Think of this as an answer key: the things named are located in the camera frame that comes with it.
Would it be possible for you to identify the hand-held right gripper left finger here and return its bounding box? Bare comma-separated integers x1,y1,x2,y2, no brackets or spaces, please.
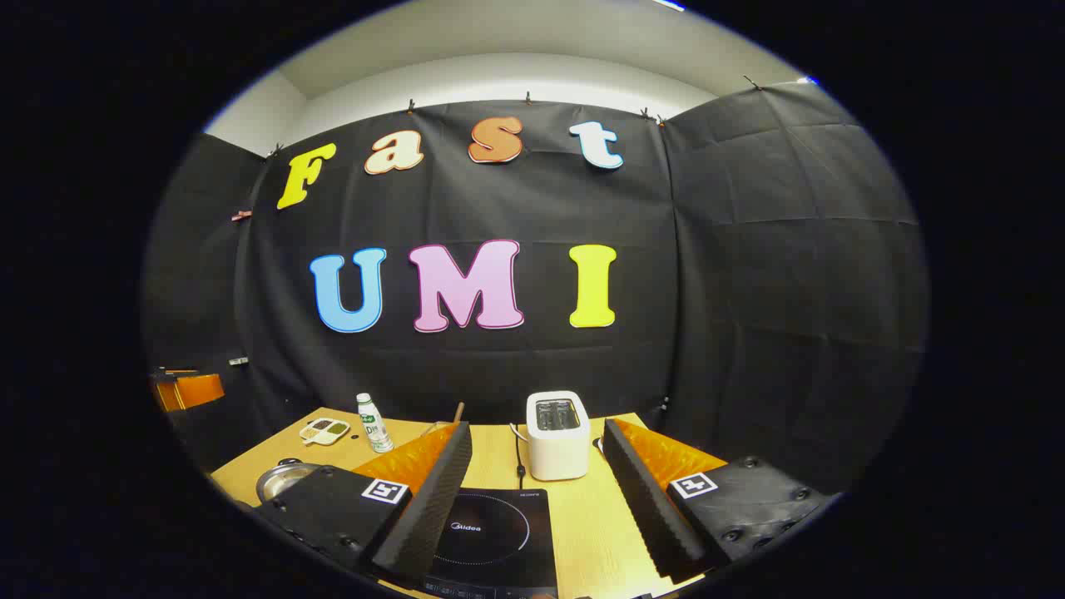
254,422,473,587

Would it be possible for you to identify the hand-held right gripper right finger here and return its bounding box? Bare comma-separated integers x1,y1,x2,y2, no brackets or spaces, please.
602,418,833,585

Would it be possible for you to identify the black induction cooktop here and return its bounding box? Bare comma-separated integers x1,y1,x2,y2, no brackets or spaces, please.
420,488,558,599

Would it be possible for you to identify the stainless steel pot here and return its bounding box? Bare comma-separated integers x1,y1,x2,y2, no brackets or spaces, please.
255,458,321,504

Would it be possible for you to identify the white drink bottle green label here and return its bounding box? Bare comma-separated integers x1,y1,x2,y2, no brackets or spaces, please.
357,394,394,453

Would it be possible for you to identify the white toaster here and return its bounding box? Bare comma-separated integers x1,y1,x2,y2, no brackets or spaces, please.
526,391,592,482

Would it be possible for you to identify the white divided bean dish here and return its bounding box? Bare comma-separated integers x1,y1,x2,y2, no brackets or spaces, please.
300,418,351,446

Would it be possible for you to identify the black backdrop cloth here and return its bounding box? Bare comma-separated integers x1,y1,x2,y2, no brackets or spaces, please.
141,83,929,500

